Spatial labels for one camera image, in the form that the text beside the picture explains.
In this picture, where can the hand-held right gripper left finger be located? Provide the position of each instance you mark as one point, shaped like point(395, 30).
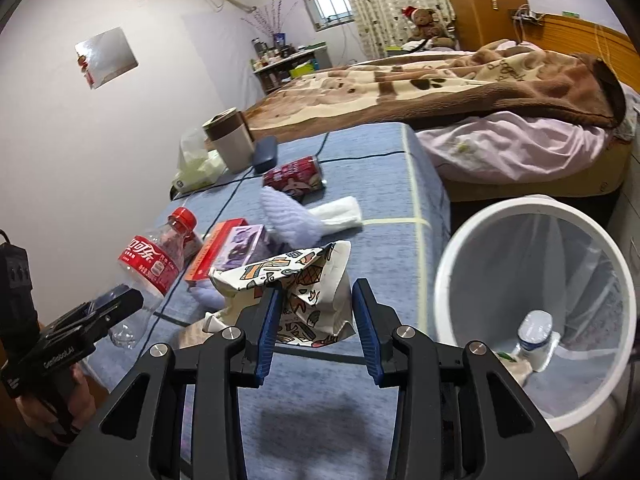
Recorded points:
point(267, 330)

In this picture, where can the white folded tissue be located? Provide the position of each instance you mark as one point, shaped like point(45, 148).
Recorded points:
point(340, 212)

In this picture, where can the grey desk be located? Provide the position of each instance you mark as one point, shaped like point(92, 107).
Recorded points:
point(305, 57)

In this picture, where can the tissue pack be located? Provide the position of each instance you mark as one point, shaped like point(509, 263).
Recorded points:
point(197, 170)

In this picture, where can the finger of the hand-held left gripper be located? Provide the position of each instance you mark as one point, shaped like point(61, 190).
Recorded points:
point(115, 305)

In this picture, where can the purple packet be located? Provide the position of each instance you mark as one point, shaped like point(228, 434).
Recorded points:
point(242, 247)

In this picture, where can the wooden headboard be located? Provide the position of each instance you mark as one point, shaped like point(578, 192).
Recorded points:
point(570, 35)

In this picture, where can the small white bottle in bin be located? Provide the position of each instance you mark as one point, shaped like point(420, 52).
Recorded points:
point(535, 330)

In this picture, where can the printed paper bag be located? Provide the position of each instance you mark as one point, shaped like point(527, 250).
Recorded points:
point(310, 285)

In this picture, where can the wooden wardrobe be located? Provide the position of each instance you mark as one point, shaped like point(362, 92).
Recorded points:
point(475, 0)

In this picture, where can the red cardboard box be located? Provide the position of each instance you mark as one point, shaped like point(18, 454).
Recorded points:
point(205, 257)

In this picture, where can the pink bed sheet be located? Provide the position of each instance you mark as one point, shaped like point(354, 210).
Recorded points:
point(510, 145)

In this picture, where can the group of bottles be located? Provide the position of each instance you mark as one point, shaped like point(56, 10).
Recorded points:
point(267, 55)

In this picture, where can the dark blue case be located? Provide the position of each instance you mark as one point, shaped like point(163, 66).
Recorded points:
point(264, 155)

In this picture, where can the teddy bear with red hat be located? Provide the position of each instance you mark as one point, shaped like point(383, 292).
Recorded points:
point(425, 22)

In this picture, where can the dried decorative branches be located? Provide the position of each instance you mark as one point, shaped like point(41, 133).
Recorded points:
point(267, 17)

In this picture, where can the green box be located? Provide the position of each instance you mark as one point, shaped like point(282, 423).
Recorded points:
point(304, 70)

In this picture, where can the plastic cola bottle red label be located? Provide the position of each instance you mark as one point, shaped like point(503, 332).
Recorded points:
point(150, 260)

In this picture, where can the patterned curtain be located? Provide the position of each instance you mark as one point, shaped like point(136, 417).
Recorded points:
point(380, 0)

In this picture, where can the blue vase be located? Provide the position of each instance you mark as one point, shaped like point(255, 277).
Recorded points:
point(279, 40)

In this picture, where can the shiny wall poster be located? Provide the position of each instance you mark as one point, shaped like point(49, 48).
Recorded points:
point(107, 57)

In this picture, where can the wall socket with chargers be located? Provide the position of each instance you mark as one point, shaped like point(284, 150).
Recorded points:
point(525, 15)

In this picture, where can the red drink can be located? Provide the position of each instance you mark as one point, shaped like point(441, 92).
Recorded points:
point(295, 175)

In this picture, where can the window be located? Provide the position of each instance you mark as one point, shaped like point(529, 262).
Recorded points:
point(330, 7)

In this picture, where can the blue checked cloth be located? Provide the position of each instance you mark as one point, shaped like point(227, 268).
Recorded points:
point(380, 195)

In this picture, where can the brown and white tumbler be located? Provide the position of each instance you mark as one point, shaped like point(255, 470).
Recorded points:
point(232, 142)

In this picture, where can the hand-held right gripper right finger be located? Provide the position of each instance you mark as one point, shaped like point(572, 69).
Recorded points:
point(367, 330)

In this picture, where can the brown printed blanket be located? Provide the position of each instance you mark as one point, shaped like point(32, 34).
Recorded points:
point(450, 90)

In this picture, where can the person's left hand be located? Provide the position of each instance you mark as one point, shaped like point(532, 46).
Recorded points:
point(82, 397)

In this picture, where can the lavender knit cloth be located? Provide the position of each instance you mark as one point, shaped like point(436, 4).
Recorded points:
point(205, 294)
point(292, 215)

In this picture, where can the white round bin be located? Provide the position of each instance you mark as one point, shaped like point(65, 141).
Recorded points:
point(500, 240)

